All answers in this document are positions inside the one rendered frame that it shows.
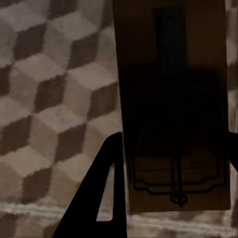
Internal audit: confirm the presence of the mousetrap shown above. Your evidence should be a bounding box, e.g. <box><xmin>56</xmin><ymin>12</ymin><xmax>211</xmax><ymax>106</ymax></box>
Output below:
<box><xmin>112</xmin><ymin>0</ymin><xmax>231</xmax><ymax>213</ymax></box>

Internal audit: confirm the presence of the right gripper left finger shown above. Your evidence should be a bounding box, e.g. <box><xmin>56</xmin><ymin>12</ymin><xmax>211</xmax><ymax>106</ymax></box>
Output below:
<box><xmin>52</xmin><ymin>132</ymin><xmax>127</xmax><ymax>238</ymax></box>

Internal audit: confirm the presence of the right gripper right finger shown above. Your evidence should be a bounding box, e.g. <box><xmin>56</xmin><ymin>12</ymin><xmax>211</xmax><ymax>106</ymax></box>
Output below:
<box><xmin>228</xmin><ymin>132</ymin><xmax>238</xmax><ymax>172</ymax></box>

